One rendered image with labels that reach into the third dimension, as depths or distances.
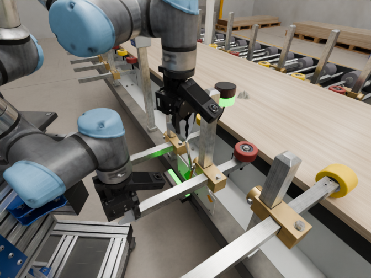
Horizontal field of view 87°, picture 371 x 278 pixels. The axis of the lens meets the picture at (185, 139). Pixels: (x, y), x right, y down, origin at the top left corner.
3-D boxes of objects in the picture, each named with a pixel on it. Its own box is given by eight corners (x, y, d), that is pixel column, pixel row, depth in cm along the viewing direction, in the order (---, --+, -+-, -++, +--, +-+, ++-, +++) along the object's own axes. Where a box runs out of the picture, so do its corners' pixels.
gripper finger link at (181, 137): (171, 134, 60) (170, 108, 54) (186, 142, 57) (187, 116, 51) (164, 139, 58) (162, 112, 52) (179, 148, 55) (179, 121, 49)
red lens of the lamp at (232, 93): (222, 100, 52) (223, 92, 50) (209, 91, 56) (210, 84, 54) (239, 95, 54) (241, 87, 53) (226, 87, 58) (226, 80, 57)
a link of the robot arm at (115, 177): (123, 144, 46) (135, 165, 41) (127, 158, 49) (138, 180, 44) (90, 154, 43) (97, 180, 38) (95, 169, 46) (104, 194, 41)
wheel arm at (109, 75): (79, 85, 144) (78, 79, 141) (79, 83, 146) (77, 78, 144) (137, 74, 161) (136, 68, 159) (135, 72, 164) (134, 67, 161)
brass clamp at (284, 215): (287, 251, 42) (296, 240, 38) (242, 203, 51) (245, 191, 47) (305, 236, 44) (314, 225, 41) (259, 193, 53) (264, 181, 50)
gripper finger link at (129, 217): (119, 227, 57) (112, 209, 51) (139, 218, 59) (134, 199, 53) (122, 236, 55) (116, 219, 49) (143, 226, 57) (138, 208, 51)
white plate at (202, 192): (211, 216, 71) (214, 199, 65) (177, 170, 89) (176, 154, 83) (213, 215, 72) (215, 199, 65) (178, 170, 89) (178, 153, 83)
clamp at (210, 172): (213, 193, 65) (215, 183, 62) (191, 167, 74) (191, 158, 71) (226, 186, 67) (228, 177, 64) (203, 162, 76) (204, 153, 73)
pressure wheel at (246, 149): (240, 180, 72) (246, 157, 65) (226, 166, 78) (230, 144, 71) (255, 171, 75) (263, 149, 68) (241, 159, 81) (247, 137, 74)
